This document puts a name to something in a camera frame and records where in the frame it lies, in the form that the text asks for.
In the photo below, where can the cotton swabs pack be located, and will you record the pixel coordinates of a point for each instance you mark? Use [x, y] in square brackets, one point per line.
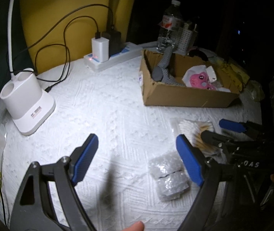
[192, 131]

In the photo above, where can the white tablecloth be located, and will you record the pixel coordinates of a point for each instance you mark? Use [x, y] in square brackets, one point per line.
[117, 189]

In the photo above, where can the yellow curtain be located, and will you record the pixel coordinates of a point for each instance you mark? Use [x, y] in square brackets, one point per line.
[53, 26]

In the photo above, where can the clear plastic water bottle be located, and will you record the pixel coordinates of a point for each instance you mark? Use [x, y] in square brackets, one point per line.
[169, 24]

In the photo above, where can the white power strip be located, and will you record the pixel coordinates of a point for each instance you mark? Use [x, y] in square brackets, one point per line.
[130, 51]

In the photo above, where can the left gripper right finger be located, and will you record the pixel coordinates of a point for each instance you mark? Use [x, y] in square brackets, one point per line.
[205, 173]

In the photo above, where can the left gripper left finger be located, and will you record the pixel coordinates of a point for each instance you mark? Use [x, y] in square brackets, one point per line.
[33, 207]

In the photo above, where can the crumpled clear plastic bag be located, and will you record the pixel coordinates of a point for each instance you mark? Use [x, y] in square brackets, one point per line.
[253, 88]

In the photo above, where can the white perforated basket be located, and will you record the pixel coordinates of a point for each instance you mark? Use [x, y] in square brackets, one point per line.
[185, 37]

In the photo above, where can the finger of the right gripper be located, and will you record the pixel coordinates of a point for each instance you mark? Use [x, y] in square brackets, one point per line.
[238, 127]
[218, 140]

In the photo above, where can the black charger adapter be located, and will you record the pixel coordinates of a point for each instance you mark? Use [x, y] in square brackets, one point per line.
[114, 37]

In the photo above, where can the pink plush toy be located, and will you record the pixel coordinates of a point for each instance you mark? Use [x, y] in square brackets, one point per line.
[201, 81]

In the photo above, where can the white charger adapter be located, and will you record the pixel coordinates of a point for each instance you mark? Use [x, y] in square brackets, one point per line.
[100, 49]

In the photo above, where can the yellow wet wipes pack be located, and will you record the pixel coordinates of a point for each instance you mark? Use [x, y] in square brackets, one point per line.
[237, 75]

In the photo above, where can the grey patterned cloth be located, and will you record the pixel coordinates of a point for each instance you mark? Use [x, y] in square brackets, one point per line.
[160, 72]

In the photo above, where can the white desk lamp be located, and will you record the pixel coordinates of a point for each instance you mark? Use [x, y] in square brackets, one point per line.
[28, 104]

